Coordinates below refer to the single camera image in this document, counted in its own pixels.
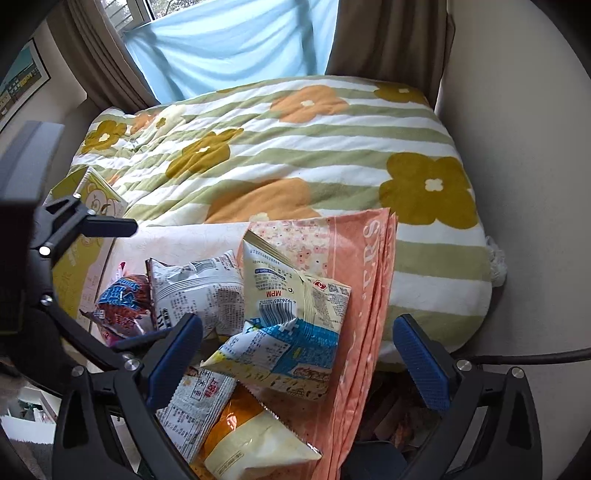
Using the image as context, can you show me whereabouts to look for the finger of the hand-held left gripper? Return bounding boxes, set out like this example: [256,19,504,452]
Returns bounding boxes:
[30,194,139,259]
[39,291,174,370]

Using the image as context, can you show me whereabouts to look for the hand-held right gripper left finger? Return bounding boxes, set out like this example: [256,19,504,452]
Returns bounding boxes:
[48,313,204,480]

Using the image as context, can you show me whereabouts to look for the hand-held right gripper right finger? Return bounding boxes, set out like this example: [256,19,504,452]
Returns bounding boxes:
[392,314,543,480]

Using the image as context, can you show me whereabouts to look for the red and blue snack packet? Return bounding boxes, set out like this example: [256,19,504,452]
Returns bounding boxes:
[95,263,155,347]

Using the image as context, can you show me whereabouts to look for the white red-print snack packet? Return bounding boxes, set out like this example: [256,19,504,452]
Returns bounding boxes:
[154,364,238,464]

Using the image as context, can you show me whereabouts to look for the green cardboard box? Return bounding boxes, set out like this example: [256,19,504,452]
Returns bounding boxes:
[48,166,127,324]

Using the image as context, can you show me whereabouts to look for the grey white snack packet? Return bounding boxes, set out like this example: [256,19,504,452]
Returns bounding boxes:
[145,250,245,337]

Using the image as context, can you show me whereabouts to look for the orange and cream snack packet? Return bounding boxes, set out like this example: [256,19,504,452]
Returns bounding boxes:
[198,385,324,480]

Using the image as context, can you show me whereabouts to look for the blue and white snack packet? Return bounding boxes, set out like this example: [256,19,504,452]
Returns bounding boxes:
[199,318,342,402]

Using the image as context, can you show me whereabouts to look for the pink folded cloth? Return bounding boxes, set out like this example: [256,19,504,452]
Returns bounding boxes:
[249,208,399,480]

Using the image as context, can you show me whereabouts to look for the white lace trim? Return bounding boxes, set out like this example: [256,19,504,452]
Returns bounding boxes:
[485,235,509,287]

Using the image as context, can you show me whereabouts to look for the brown curtain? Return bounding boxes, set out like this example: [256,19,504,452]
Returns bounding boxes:
[46,0,160,112]
[325,0,458,107]

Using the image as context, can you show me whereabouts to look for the light blue curtain sheet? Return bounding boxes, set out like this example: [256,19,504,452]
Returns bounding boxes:
[124,0,340,104]

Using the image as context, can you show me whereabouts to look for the floral striped blanket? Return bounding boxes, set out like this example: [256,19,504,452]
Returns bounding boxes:
[69,76,497,361]

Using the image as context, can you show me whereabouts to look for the wall poster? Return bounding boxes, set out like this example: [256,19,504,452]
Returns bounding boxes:
[0,37,51,134]

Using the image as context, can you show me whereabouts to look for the black cable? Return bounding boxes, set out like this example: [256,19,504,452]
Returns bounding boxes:
[455,346,591,367]

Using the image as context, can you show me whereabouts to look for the window frame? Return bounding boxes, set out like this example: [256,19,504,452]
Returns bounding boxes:
[99,0,155,33]

